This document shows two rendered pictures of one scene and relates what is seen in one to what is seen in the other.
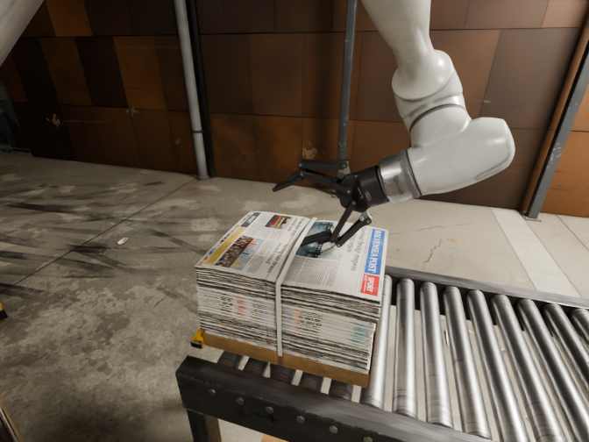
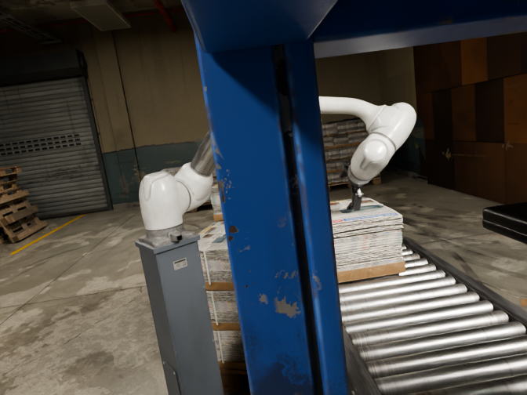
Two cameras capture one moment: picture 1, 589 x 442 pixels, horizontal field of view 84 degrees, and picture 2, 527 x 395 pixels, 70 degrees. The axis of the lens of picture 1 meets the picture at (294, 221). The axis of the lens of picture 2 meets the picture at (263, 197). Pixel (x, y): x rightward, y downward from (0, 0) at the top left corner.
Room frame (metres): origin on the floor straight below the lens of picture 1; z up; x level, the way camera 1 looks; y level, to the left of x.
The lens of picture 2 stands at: (-0.20, -1.31, 1.40)
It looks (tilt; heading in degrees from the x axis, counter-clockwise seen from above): 10 degrees down; 70
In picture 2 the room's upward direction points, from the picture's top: 8 degrees counter-clockwise
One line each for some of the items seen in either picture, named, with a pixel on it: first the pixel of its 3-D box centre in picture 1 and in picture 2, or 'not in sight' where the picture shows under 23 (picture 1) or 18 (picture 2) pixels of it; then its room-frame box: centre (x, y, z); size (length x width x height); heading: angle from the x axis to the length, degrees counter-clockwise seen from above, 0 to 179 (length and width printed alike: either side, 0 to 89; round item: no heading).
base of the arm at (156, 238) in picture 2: not in sight; (167, 232); (-0.07, 0.27, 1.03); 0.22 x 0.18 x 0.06; 107
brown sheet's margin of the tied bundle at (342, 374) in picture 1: (342, 323); (361, 265); (0.59, -0.12, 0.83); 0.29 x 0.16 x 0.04; 163
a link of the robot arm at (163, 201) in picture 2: not in sight; (161, 198); (-0.07, 0.30, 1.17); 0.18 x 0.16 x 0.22; 46
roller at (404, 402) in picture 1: (405, 337); (391, 292); (0.60, -0.28, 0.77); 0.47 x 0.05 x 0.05; 163
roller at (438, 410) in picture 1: (432, 343); (399, 301); (0.58, -0.34, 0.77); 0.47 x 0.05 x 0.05; 163
